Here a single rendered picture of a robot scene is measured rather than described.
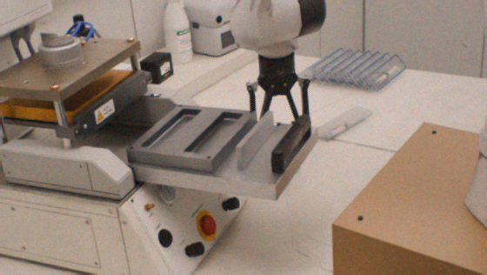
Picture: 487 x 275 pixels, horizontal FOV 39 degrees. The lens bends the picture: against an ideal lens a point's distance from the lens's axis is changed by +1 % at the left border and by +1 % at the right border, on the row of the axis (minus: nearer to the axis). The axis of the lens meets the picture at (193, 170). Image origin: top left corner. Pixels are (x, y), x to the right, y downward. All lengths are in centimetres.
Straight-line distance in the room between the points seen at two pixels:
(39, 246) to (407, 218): 67
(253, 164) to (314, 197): 35
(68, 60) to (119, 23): 96
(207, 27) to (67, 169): 108
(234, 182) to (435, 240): 33
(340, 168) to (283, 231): 28
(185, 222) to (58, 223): 23
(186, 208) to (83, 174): 22
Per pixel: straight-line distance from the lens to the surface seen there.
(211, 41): 218
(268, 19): 126
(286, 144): 111
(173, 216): 125
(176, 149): 116
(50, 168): 122
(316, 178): 153
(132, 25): 228
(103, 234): 122
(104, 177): 116
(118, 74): 136
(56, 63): 128
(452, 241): 115
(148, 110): 140
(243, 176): 111
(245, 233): 136
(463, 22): 352
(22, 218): 133
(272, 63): 142
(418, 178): 129
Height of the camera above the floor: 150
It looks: 28 degrees down
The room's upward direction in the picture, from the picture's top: 7 degrees counter-clockwise
